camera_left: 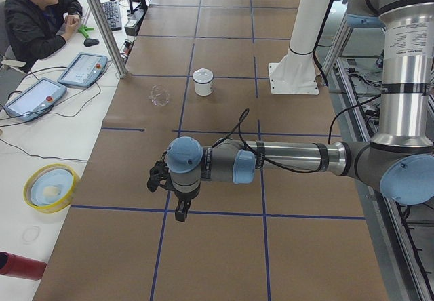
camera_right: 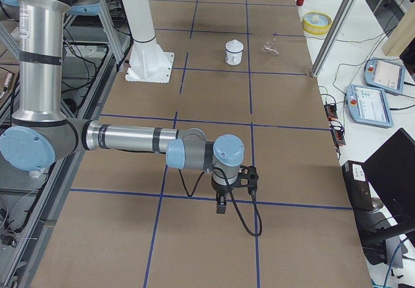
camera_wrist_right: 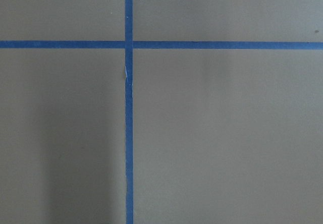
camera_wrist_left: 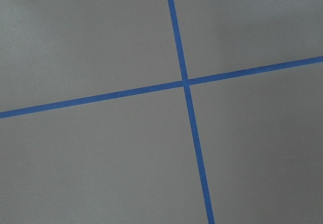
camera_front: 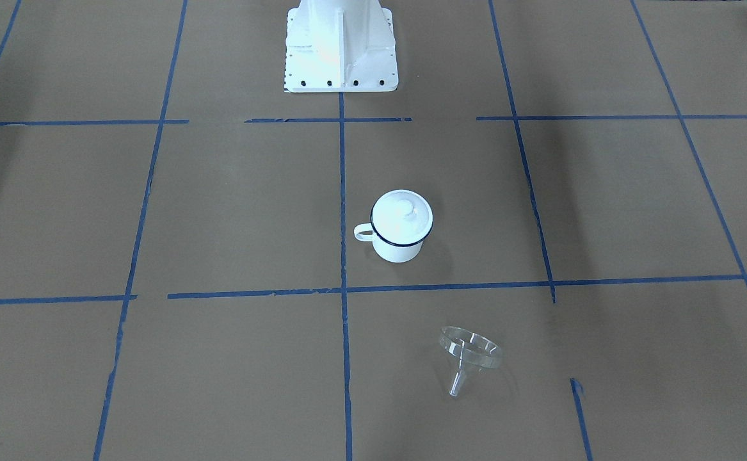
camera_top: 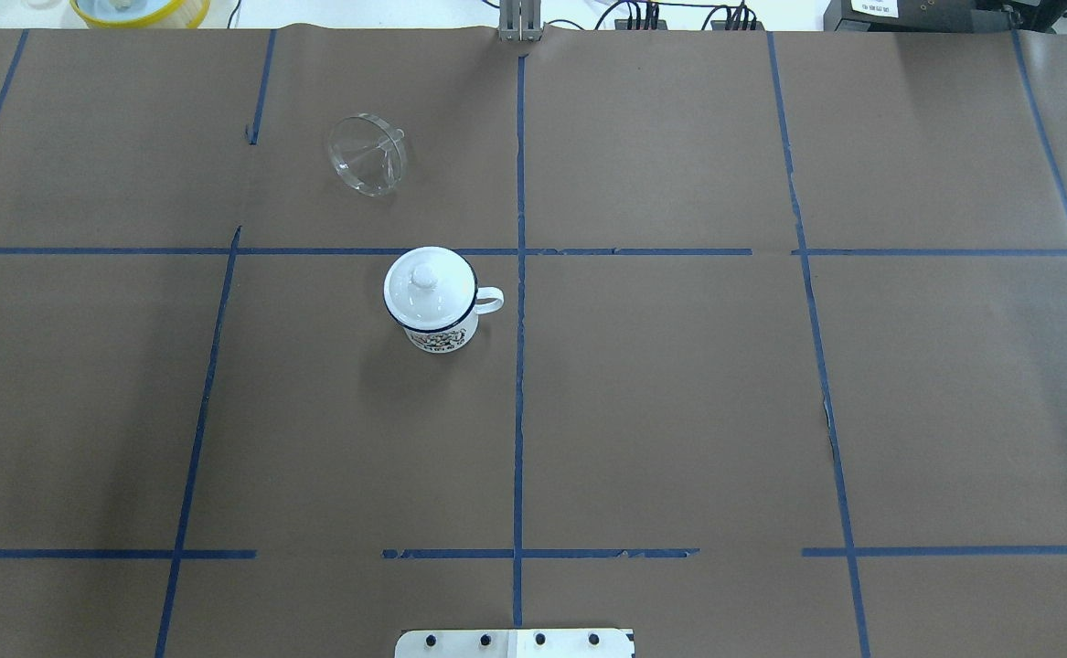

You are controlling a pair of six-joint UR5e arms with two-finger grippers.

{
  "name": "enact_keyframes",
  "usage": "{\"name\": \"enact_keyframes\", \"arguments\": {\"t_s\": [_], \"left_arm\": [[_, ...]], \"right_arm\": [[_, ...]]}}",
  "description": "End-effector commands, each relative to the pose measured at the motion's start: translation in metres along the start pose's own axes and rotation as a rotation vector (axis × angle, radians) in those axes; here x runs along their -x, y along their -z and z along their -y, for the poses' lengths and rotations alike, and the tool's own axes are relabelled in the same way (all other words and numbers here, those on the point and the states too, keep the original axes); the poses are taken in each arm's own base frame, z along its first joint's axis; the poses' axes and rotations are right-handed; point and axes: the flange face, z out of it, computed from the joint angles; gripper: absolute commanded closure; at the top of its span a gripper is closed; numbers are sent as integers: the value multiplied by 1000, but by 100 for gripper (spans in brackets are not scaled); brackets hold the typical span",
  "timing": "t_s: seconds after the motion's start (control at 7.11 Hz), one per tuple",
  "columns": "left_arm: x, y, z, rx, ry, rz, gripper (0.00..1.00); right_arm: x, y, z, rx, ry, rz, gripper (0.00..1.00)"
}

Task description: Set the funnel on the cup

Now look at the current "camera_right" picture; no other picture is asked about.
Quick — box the upper orange black adapter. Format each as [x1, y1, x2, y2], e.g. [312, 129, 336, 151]
[324, 103, 338, 120]

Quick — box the upper teach pendant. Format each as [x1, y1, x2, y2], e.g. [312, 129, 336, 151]
[364, 58, 405, 95]

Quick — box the black computer box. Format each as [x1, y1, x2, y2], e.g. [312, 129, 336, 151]
[342, 160, 374, 211]

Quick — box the brown paper table cover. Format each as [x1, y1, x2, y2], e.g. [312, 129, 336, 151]
[22, 0, 374, 288]

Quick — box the white enamel mug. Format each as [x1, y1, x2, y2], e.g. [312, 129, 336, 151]
[225, 47, 243, 66]

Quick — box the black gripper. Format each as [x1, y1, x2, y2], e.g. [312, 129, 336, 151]
[212, 180, 228, 214]

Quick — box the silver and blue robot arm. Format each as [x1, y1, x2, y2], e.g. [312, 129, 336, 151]
[1, 0, 244, 213]

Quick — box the clear plastic funnel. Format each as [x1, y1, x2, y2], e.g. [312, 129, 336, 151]
[261, 40, 279, 55]

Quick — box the wooden board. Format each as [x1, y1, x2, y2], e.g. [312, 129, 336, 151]
[382, 0, 414, 56]

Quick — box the black monitor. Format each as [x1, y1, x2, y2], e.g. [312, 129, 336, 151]
[361, 128, 414, 246]

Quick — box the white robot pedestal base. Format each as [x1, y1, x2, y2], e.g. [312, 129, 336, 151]
[122, 0, 174, 84]

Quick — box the orange black adapter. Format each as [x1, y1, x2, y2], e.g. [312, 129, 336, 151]
[324, 103, 338, 120]
[331, 126, 346, 147]

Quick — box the aluminium table frame rail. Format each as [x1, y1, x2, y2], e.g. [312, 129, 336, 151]
[0, 0, 137, 288]

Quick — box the teach pendant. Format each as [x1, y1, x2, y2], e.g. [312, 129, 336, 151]
[346, 84, 394, 128]
[364, 58, 405, 95]

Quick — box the lower teach pendant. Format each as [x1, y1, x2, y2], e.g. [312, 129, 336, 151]
[346, 84, 394, 128]

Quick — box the aluminium frame post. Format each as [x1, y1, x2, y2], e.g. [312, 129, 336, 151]
[311, 0, 356, 78]

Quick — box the lower orange black adapter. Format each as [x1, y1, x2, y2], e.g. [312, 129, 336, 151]
[331, 126, 346, 147]

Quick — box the white mug lid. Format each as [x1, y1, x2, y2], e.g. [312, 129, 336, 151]
[225, 40, 244, 53]

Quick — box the yellow tape roll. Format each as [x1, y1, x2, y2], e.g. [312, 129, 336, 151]
[302, 11, 332, 35]

